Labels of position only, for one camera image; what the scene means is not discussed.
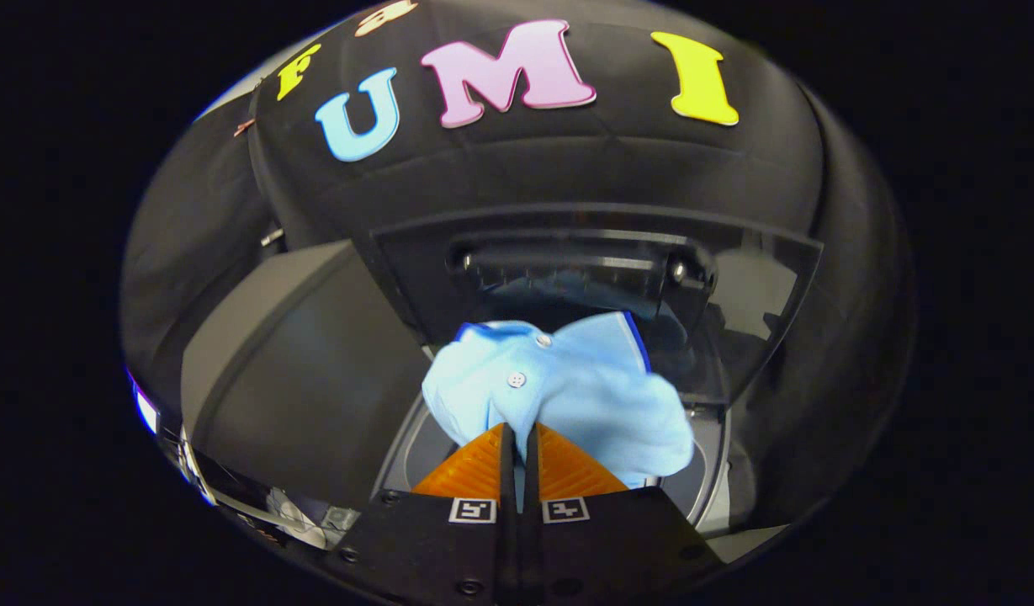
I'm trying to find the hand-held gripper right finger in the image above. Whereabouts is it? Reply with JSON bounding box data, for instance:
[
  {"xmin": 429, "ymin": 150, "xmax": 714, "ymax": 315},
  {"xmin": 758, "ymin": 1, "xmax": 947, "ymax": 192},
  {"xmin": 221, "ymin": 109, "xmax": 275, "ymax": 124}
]
[{"xmin": 519, "ymin": 423, "xmax": 724, "ymax": 606}]

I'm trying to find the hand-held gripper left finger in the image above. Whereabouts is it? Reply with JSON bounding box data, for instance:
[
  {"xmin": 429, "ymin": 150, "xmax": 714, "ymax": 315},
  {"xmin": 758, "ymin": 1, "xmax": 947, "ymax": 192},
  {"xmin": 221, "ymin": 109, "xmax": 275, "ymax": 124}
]
[{"xmin": 331, "ymin": 423, "xmax": 519, "ymax": 606}]

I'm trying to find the light blue polo shirt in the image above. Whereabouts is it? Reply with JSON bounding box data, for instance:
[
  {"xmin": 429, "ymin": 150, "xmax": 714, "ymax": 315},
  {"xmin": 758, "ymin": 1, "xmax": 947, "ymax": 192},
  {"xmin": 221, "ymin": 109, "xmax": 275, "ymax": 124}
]
[{"xmin": 422, "ymin": 311, "xmax": 696, "ymax": 510}]

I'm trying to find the top-load washing machine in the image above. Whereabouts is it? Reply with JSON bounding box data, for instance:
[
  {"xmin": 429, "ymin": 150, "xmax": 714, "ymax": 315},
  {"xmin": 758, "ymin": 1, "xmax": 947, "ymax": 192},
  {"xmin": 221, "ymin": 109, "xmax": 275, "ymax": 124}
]
[{"xmin": 372, "ymin": 391, "xmax": 788, "ymax": 566}]

